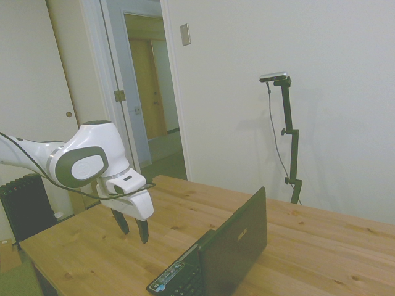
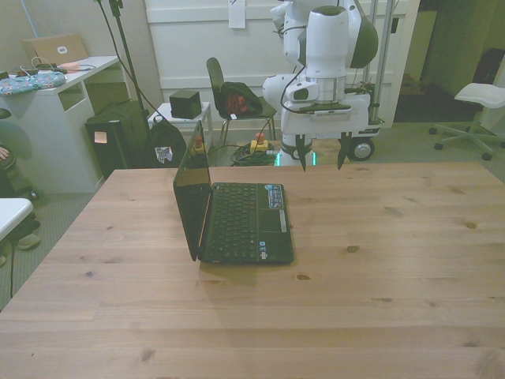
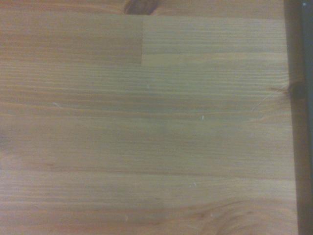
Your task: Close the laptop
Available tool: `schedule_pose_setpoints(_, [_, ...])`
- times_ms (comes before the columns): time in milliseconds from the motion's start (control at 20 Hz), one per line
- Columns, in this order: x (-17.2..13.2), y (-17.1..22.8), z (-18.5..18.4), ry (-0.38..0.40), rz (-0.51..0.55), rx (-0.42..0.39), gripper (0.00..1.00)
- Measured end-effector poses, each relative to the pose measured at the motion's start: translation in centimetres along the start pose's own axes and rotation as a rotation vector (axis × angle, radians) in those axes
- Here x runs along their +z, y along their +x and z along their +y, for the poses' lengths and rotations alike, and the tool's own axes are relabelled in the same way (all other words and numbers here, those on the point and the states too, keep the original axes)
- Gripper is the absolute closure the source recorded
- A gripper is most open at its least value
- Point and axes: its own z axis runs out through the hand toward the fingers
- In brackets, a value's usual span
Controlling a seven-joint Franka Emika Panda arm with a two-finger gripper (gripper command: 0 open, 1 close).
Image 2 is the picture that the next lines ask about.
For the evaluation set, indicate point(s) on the black office chair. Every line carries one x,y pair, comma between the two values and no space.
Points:
491,67

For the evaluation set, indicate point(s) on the yellow emergency stop button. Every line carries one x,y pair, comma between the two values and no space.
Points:
259,144
197,144

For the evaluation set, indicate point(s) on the black laptop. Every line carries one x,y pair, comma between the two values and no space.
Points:
240,221

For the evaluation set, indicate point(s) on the white table edge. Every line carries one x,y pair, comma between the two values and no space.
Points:
12,211

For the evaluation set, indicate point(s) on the white desk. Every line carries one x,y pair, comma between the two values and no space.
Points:
43,130

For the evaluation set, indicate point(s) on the black computer case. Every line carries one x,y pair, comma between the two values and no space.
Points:
114,146

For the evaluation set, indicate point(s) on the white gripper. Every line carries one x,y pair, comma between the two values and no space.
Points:
357,116

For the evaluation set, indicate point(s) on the black cube box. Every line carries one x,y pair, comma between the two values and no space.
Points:
184,104

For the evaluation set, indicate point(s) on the small white side table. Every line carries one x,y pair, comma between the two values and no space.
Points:
205,112

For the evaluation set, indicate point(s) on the pink object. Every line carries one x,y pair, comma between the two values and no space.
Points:
70,66

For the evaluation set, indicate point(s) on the white paper sheet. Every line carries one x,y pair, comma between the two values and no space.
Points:
236,13

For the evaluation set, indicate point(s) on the white office chair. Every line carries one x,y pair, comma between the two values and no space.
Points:
479,96

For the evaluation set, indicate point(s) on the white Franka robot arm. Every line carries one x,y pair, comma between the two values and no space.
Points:
326,47

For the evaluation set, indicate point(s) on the black backpack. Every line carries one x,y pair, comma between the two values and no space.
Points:
167,144

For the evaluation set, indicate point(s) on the cardboard box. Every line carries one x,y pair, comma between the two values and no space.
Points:
59,47

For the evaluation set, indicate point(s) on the metal pole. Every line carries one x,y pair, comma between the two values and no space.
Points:
384,59

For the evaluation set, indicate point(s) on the patterned blue cushion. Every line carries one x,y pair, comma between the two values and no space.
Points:
29,82

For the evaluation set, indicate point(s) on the dark clothes with red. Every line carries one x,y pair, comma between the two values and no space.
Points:
240,98

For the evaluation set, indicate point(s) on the white robot cart with wheel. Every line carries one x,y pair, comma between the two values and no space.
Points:
363,148

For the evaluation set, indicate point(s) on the black camera stand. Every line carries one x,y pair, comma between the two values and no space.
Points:
130,67

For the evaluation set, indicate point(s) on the flat grey wrist camera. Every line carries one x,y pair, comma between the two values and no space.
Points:
329,110

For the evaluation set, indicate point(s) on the seated person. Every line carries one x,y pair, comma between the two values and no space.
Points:
16,189

